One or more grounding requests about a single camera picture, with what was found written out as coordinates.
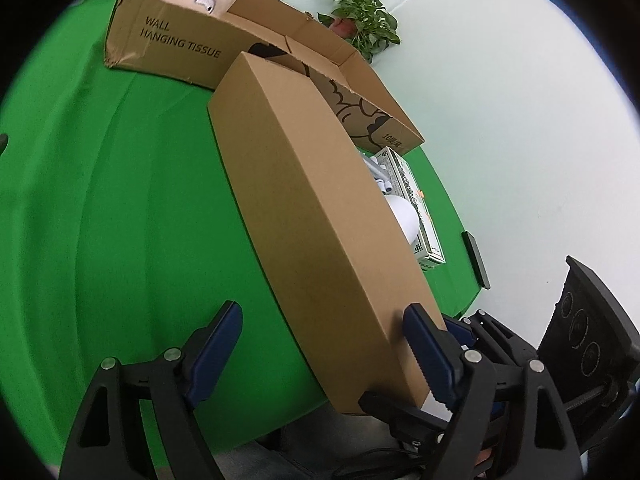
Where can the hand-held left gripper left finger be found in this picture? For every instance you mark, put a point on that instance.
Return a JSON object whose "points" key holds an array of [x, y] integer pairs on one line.
{"points": [[215, 350]]}

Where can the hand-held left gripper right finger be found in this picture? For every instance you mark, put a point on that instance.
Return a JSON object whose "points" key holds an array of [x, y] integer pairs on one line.
{"points": [[430, 350]]}

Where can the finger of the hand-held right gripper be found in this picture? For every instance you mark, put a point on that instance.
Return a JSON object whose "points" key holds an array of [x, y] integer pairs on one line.
{"points": [[500, 332], [400, 417]]}

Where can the white handheld appliance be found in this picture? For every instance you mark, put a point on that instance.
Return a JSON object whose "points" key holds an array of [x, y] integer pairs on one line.
{"points": [[402, 215]]}

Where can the long cardboard box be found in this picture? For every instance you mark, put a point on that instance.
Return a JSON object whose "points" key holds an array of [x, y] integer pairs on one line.
{"points": [[310, 210]]}

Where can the large cardboard box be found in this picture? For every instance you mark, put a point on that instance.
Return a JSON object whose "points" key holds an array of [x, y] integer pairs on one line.
{"points": [[170, 35]]}

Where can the black phone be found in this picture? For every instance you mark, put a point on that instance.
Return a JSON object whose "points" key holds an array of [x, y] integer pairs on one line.
{"points": [[477, 260]]}

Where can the person's grey trousers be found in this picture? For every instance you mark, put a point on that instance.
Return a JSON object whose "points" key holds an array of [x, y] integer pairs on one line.
{"points": [[310, 440]]}

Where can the green and white printed box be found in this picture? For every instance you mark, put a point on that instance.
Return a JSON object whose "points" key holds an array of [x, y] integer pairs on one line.
{"points": [[420, 220]]}

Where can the green tablecloth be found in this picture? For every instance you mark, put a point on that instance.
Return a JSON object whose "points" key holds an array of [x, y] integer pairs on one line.
{"points": [[125, 210]]}

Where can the potted plant in red pot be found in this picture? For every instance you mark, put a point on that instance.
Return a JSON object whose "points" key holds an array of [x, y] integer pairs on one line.
{"points": [[360, 25]]}

